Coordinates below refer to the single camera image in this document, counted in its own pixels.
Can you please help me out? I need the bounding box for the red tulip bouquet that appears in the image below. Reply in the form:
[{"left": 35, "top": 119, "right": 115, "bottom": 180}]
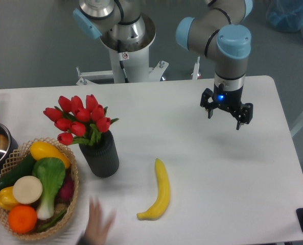
[{"left": 43, "top": 94, "right": 119, "bottom": 146}]

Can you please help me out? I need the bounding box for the yellow bell pepper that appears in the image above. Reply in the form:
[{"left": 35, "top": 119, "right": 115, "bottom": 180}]
[{"left": 0, "top": 186, "right": 20, "bottom": 211}]

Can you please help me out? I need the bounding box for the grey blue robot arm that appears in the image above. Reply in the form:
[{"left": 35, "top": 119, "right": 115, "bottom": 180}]
[{"left": 73, "top": 1, "right": 253, "bottom": 126}]

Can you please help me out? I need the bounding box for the blue plastic bag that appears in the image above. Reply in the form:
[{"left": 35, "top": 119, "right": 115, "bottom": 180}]
[{"left": 266, "top": 1, "right": 303, "bottom": 38}]

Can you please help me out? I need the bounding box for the orange fruit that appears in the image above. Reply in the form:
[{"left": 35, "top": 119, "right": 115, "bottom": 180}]
[{"left": 8, "top": 205, "right": 37, "bottom": 234}]

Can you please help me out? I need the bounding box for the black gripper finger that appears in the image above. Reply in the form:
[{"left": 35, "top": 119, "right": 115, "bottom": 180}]
[
  {"left": 234, "top": 103, "right": 253, "bottom": 130},
  {"left": 200, "top": 88, "right": 219, "bottom": 119}
]

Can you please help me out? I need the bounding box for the yellow squash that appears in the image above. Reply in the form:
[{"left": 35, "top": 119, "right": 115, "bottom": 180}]
[{"left": 30, "top": 141, "right": 71, "bottom": 169}]

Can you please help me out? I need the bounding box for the green bok choy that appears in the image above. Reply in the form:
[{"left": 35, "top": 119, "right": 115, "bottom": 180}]
[{"left": 32, "top": 157, "right": 65, "bottom": 220}]

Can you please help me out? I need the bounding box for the purple red sweet potato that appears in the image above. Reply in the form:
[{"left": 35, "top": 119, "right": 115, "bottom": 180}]
[{"left": 59, "top": 174, "right": 74, "bottom": 201}]

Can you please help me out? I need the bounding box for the yellow banana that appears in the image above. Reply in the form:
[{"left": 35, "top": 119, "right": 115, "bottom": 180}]
[{"left": 136, "top": 158, "right": 171, "bottom": 221}]

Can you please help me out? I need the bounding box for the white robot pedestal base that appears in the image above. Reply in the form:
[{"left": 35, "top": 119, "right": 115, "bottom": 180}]
[{"left": 73, "top": 9, "right": 169, "bottom": 85}]

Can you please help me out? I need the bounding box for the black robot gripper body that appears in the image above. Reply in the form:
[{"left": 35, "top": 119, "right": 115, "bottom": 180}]
[{"left": 208, "top": 78, "right": 244, "bottom": 115}]

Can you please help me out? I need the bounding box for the blurred human hand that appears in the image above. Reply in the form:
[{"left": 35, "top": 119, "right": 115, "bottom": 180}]
[{"left": 76, "top": 198, "right": 116, "bottom": 245}]

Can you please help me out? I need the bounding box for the dark green cucumber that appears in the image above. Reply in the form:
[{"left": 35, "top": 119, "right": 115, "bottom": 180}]
[{"left": 0, "top": 154, "right": 36, "bottom": 191}]

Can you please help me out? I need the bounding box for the green chili pepper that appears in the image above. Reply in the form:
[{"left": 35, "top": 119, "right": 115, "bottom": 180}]
[{"left": 36, "top": 209, "right": 67, "bottom": 233}]

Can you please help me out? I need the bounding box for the dark grey ribbed vase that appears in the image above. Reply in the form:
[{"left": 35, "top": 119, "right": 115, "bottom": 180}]
[{"left": 79, "top": 130, "right": 119, "bottom": 178}]

